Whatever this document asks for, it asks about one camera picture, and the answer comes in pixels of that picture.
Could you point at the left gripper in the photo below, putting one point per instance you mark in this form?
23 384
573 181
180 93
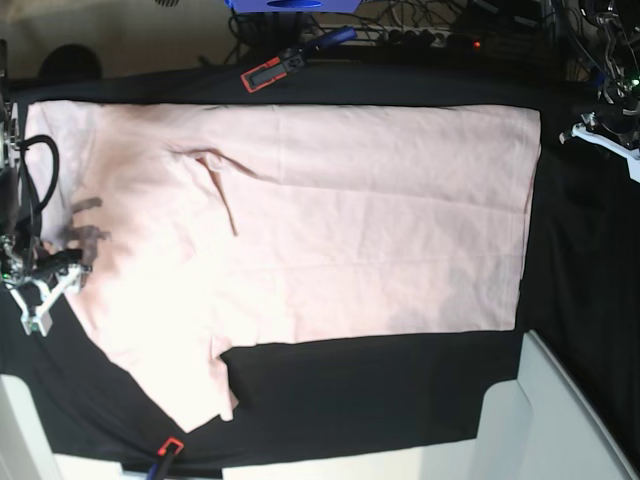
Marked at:
613 126

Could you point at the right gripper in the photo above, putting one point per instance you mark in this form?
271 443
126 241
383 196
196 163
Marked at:
26 265

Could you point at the pink T-shirt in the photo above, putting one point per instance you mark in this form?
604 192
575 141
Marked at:
214 227

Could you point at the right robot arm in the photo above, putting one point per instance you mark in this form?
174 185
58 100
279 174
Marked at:
21 207

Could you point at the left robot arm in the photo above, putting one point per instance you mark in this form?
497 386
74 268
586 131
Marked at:
617 59

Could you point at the red blue front clamp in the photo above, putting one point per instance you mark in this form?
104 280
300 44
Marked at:
166 456

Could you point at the black power strip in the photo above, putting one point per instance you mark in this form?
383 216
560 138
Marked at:
421 37

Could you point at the red black clamp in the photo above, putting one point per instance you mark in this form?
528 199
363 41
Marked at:
271 71

